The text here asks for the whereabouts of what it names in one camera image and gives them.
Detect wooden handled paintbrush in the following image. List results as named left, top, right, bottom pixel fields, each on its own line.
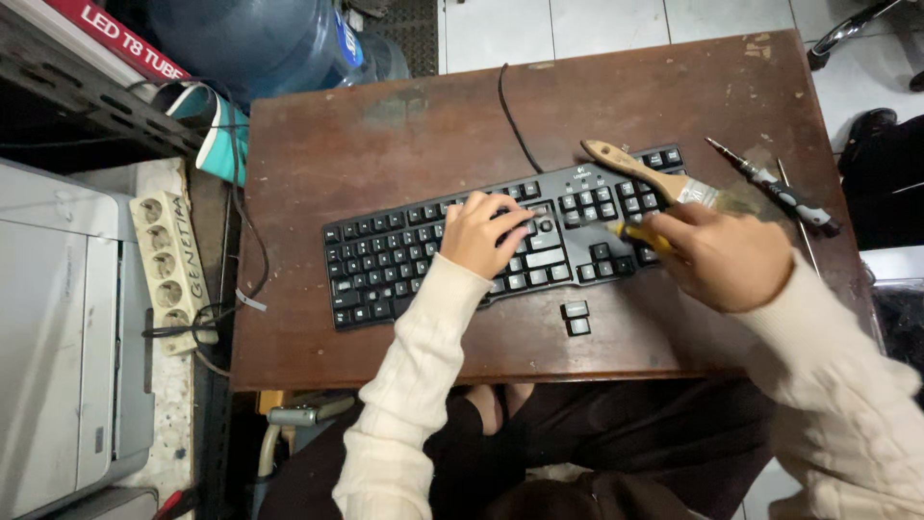
left=580, top=139, right=784, bottom=219

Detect thin metal rod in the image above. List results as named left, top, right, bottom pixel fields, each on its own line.
left=776, top=158, right=823, bottom=280

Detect red handled tool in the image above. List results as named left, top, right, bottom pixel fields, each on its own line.
left=151, top=487, right=200, bottom=520

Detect blue water gallon jug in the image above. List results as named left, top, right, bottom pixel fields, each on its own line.
left=144, top=0, right=412, bottom=104

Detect red and white tube box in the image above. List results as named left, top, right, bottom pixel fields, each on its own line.
left=0, top=0, right=193, bottom=89

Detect black power cables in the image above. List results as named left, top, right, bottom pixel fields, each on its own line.
left=141, top=87, right=271, bottom=342

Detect grey white printer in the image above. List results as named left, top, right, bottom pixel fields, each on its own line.
left=0, top=162, right=157, bottom=520

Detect dark metal slotted rack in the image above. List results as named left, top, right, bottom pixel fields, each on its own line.
left=0, top=6, right=207, bottom=157

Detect chrome chair base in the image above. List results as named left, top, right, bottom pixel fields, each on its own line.
left=806, top=0, right=924, bottom=92

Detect cream power strip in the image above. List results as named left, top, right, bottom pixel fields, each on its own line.
left=129, top=191, right=219, bottom=357

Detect black keyboard cable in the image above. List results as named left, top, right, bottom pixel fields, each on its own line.
left=497, top=63, right=544, bottom=175

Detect person's right hand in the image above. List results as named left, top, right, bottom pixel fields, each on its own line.
left=641, top=204, right=796, bottom=316

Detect black computer keyboard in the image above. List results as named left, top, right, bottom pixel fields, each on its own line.
left=321, top=144, right=687, bottom=333

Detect black grid floor mat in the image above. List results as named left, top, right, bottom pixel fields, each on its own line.
left=359, top=0, right=440, bottom=78

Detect black and white screwdriver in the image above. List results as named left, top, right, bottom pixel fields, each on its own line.
left=705, top=136, right=843, bottom=238

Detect person's black trousers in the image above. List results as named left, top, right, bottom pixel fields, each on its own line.
left=258, top=377, right=775, bottom=520

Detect yellow handled tool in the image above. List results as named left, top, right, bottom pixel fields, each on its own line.
left=612, top=220, right=674, bottom=255

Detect person's left hand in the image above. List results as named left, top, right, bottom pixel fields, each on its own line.
left=440, top=191, right=539, bottom=281

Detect teal and white bag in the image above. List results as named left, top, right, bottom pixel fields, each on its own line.
left=150, top=80, right=251, bottom=188

